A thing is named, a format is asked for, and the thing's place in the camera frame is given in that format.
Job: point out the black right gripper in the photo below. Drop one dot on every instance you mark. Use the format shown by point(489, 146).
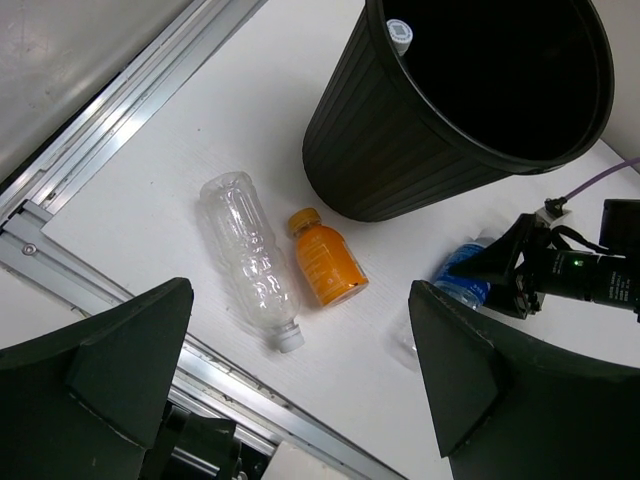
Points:
point(532, 260)

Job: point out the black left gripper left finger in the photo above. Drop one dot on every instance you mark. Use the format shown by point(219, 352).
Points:
point(86, 401)

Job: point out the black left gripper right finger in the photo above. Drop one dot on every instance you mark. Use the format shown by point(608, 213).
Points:
point(506, 405)

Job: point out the clear plastic bottle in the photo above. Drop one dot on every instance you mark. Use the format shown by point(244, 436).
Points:
point(252, 259)

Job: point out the grapefruit label clear bottle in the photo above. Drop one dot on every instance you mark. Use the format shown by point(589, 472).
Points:
point(401, 35)

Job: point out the black ribbed plastic bin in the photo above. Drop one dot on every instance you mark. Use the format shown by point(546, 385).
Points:
point(487, 90)

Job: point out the small orange juice bottle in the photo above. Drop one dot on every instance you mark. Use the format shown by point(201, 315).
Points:
point(327, 263)

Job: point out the aluminium table edge rail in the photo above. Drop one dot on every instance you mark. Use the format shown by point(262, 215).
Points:
point(205, 382)

